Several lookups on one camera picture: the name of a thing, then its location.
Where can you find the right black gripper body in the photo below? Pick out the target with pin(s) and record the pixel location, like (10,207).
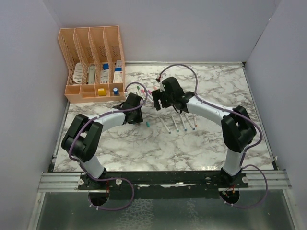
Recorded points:
(165,98)

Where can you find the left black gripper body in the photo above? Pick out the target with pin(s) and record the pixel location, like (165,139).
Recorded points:
(137,118)

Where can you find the light blue marker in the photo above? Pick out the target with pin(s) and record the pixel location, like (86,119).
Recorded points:
(183,123)

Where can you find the grey cap marker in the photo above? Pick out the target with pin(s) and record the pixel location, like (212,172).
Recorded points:
(165,126)

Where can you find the teal cap marker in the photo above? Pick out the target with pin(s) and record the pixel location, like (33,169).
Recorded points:
(175,124)

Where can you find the brown cap marker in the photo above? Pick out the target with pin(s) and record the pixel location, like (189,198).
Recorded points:
(195,120)

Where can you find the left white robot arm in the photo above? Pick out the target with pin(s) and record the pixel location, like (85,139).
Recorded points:
(83,136)

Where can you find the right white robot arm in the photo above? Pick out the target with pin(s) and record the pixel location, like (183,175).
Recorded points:
(237,129)

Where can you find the green cap marker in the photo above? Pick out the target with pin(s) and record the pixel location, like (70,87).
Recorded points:
(139,91)

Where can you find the yellow tape measure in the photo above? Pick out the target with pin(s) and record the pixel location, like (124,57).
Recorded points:
(101,92)

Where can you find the white red box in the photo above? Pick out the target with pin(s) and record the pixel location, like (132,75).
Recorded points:
(118,72)

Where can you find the blue white box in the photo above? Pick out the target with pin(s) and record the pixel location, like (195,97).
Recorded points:
(104,74)

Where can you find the white stapler package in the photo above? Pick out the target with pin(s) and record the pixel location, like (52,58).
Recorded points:
(91,74)

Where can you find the peach plastic file organizer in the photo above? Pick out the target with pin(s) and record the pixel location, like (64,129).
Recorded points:
(92,46)

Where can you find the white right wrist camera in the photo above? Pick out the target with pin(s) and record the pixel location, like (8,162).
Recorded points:
(162,88)

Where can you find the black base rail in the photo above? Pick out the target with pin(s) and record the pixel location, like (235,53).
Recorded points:
(162,184)

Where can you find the aluminium frame rail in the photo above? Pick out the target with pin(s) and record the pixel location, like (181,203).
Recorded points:
(68,181)

